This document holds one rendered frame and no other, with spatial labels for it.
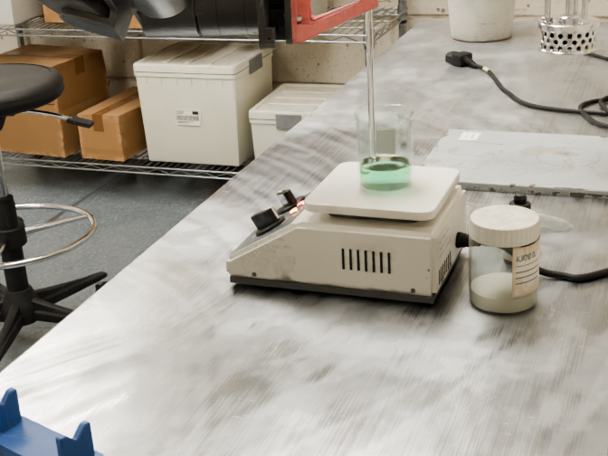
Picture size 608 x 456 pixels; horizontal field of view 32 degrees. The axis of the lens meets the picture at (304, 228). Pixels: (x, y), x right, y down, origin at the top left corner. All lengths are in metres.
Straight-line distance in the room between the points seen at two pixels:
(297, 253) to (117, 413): 0.24
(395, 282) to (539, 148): 0.44
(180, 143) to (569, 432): 2.66
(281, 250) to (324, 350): 0.13
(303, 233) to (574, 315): 0.24
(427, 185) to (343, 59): 2.54
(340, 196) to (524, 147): 0.43
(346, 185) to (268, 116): 2.18
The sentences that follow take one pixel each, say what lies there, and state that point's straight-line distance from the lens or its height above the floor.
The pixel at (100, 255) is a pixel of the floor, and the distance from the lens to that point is 3.08.
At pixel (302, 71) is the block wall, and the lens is 3.55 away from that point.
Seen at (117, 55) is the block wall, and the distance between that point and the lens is 3.83.
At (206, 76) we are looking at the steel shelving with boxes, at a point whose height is 0.42.
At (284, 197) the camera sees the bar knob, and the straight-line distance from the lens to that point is 1.03.
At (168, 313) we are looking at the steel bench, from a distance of 0.96.
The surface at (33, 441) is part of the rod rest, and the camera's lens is 0.78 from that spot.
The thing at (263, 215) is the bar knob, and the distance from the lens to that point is 0.99.
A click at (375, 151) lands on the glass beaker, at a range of 0.93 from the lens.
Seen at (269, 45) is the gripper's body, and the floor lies 0.98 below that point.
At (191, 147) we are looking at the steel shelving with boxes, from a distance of 3.33.
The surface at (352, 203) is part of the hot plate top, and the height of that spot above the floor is 0.84.
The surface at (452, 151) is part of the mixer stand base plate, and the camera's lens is 1.31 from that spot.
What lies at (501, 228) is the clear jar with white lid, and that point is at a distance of 0.89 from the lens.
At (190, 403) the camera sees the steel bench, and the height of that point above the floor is 0.75.
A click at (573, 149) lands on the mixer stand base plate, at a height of 0.76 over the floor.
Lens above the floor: 1.17
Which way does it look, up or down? 22 degrees down
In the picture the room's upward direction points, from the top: 3 degrees counter-clockwise
